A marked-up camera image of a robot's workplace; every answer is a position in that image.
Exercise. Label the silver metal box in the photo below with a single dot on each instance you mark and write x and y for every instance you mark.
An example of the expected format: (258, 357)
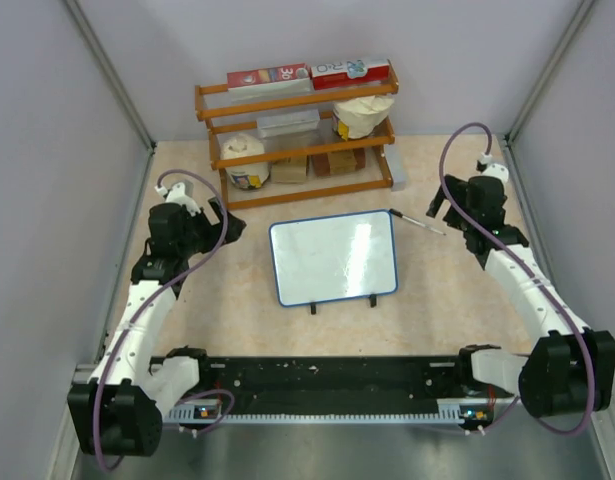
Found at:
(288, 123)

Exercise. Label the metal whiteboard stand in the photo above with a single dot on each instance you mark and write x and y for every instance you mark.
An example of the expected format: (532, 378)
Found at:
(370, 300)

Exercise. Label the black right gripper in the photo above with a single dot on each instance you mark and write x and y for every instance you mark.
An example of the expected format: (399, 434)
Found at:
(456, 188)

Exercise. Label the beige sponge stack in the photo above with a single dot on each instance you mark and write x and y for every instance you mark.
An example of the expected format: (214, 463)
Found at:
(290, 170)

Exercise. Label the cream bag upper shelf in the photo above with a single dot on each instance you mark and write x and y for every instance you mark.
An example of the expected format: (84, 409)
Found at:
(357, 118)

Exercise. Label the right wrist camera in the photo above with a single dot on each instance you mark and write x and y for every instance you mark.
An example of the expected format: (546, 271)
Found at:
(487, 166)

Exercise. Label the grey slotted cable duct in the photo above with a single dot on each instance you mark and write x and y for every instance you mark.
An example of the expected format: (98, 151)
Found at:
(198, 413)

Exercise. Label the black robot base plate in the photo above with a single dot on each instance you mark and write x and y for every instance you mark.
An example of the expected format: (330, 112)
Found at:
(303, 384)

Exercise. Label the blue framed whiteboard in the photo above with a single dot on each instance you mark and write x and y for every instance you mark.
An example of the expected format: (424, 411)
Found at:
(334, 258)

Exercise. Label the red foil wrap box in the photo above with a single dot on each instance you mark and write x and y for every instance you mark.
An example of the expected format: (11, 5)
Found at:
(268, 82)

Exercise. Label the grey block beside rack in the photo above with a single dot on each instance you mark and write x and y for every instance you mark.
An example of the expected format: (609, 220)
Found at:
(396, 167)

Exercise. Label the red white wrap box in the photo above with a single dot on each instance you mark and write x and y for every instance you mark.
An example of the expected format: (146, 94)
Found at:
(349, 73)

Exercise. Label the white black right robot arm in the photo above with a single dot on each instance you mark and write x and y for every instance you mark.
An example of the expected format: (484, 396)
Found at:
(571, 366)

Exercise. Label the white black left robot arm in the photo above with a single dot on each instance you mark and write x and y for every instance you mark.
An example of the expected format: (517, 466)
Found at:
(120, 410)

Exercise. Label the brown sponge stack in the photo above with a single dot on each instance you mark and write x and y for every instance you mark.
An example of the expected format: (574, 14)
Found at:
(338, 162)

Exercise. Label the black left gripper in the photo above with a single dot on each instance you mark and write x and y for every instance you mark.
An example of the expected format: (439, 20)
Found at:
(214, 231)

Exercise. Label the orange wooden shelf rack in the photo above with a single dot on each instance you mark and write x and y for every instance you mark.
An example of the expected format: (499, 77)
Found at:
(375, 175)

